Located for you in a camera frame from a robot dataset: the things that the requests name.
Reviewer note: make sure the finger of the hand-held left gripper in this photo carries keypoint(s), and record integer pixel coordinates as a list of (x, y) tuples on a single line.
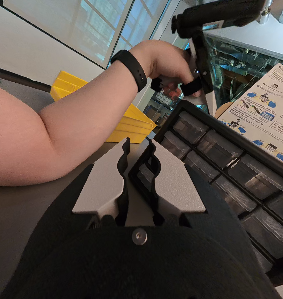
[(210, 105)]

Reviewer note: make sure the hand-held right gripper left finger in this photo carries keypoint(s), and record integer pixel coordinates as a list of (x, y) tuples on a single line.
[(99, 186)]

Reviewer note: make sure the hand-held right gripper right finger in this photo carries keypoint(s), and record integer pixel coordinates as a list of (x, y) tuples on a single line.
[(179, 186)]

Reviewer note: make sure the black drawer cabinet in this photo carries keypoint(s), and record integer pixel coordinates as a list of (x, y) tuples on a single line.
[(237, 137)]

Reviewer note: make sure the grid of clear drawers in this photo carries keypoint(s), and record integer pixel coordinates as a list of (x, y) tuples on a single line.
[(256, 179)]

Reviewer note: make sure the person's left forearm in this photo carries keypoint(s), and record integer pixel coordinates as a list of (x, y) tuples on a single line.
[(62, 130)]

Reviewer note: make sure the person's left hand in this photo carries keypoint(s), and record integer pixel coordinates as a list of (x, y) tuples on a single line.
[(160, 60)]

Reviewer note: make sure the instruction sheet on board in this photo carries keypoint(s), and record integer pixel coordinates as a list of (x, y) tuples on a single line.
[(222, 111)]

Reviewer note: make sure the printed instruction sheet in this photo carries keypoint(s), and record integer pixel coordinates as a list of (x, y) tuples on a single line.
[(272, 105)]

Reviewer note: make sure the yellow plastic bin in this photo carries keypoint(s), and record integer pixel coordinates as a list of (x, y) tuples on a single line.
[(132, 126)]

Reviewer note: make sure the black wristband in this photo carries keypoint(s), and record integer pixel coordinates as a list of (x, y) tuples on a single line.
[(132, 65)]

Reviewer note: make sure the large paned window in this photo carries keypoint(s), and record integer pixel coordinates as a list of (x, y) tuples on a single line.
[(97, 28)]

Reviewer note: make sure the silver ventilation duct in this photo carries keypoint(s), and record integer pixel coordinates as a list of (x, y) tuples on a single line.
[(264, 11)]

